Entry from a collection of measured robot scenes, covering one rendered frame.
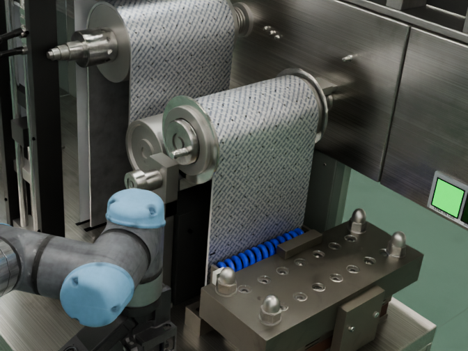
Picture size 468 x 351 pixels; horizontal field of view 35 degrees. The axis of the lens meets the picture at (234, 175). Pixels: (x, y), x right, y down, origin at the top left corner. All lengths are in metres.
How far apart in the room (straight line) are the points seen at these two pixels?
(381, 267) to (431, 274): 1.88
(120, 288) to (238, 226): 0.46
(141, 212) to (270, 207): 0.43
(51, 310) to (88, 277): 0.54
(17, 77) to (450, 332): 2.00
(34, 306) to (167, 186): 0.35
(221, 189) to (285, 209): 0.19
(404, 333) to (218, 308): 0.38
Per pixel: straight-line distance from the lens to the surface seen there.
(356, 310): 1.27
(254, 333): 1.17
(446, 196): 1.29
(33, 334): 1.36
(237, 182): 1.23
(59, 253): 0.91
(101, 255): 0.89
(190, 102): 1.18
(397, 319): 1.46
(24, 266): 0.91
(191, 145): 1.17
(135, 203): 0.96
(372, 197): 3.68
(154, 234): 0.96
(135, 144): 1.36
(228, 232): 1.28
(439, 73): 1.25
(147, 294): 1.01
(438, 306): 3.06
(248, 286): 1.25
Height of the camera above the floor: 1.79
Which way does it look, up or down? 29 degrees down
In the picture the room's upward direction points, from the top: 5 degrees clockwise
